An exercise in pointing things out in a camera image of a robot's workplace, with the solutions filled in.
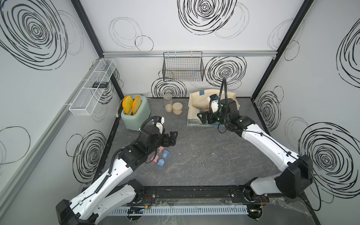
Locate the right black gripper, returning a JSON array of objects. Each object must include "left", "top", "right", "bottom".
[{"left": 196, "top": 108, "right": 229, "bottom": 127}]

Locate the blue hourglass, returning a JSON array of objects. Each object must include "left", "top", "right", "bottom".
[{"left": 156, "top": 150, "right": 170, "bottom": 167}]

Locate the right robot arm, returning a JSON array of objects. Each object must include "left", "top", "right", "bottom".
[{"left": 197, "top": 94, "right": 314, "bottom": 202}]

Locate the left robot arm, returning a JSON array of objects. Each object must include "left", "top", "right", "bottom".
[{"left": 56, "top": 116, "right": 178, "bottom": 225}]

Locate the cream canvas tote bag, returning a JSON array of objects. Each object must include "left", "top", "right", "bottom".
[{"left": 187, "top": 88, "right": 241, "bottom": 127}]

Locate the tall glass jar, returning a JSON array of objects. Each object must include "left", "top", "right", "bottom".
[{"left": 163, "top": 93, "right": 173, "bottom": 113}]

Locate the mint green toaster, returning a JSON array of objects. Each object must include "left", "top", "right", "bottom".
[{"left": 121, "top": 95, "right": 151, "bottom": 131}]

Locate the right yellow toast slice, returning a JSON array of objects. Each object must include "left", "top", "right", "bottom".
[{"left": 132, "top": 96, "right": 142, "bottom": 115}]

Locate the yellow toast slice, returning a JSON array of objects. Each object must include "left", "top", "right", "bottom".
[
  {"left": 132, "top": 96, "right": 142, "bottom": 115},
  {"left": 122, "top": 95, "right": 134, "bottom": 115}
]

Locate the left yellow toast slice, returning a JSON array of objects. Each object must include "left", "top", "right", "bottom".
[{"left": 122, "top": 95, "right": 134, "bottom": 115}]

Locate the black item in shelf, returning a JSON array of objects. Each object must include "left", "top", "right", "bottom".
[{"left": 92, "top": 82, "right": 109, "bottom": 89}]

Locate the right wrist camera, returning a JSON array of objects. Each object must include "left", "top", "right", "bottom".
[{"left": 209, "top": 94, "right": 219, "bottom": 114}]

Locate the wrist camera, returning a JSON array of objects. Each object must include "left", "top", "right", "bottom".
[
  {"left": 154, "top": 117, "right": 165, "bottom": 135},
  {"left": 209, "top": 94, "right": 219, "bottom": 114}
]

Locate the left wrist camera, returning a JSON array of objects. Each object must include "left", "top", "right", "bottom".
[{"left": 154, "top": 117, "right": 165, "bottom": 135}]

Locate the black corrugated cable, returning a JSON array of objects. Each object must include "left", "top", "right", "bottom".
[{"left": 208, "top": 78, "right": 240, "bottom": 133}]

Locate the black wire basket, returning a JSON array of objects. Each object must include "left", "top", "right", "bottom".
[{"left": 162, "top": 51, "right": 205, "bottom": 82}]

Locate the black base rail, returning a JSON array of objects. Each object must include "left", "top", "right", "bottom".
[{"left": 136, "top": 185, "right": 289, "bottom": 203}]

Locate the white slotted cable duct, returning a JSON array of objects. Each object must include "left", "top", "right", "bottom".
[{"left": 110, "top": 205, "right": 248, "bottom": 216}]

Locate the white wire shelf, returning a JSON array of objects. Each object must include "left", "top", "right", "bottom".
[{"left": 69, "top": 58, "right": 116, "bottom": 116}]

